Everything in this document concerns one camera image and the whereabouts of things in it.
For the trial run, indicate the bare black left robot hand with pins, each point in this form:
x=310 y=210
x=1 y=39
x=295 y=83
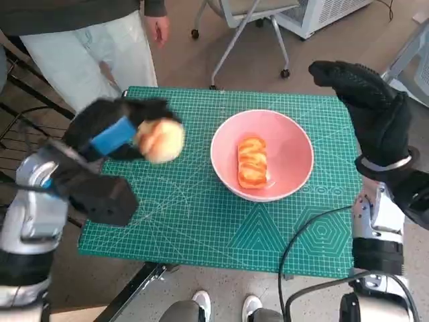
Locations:
x=100 y=114

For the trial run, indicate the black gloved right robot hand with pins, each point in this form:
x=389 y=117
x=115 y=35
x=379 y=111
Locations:
x=378 y=127

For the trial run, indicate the round toy bread bun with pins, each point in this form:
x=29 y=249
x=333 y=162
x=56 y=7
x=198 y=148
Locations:
x=164 y=141

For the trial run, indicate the pink bowl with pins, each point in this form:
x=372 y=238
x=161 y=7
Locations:
x=288 y=134

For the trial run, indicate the long toy bread loaf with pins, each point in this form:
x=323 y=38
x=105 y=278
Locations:
x=251 y=161

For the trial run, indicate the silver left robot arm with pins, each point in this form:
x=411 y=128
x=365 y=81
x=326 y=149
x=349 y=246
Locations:
x=33 y=218

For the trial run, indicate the person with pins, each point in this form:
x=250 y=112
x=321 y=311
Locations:
x=83 y=57

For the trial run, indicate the white metal cart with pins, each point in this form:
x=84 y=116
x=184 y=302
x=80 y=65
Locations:
x=420 y=73

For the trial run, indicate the person's hand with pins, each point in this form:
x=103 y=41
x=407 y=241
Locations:
x=159 y=30

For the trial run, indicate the white grilled appliance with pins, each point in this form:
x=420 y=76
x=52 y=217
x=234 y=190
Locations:
x=328 y=13

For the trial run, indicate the green cutting mat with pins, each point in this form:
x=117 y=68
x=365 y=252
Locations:
x=187 y=218

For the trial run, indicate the grey office chair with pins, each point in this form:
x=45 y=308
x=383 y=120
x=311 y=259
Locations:
x=248 y=8

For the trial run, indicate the person's foot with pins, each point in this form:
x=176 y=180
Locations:
x=251 y=303
x=201 y=302

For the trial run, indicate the person's leg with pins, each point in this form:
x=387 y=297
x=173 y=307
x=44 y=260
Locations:
x=181 y=312
x=266 y=315

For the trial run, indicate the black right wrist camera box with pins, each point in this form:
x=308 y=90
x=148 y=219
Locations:
x=415 y=198

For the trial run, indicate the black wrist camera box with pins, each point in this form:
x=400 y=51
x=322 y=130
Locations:
x=107 y=201
x=415 y=198

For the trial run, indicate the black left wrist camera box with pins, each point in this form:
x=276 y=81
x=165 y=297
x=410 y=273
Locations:
x=107 y=201

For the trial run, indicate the black metal table frame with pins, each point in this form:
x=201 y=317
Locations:
x=134 y=288

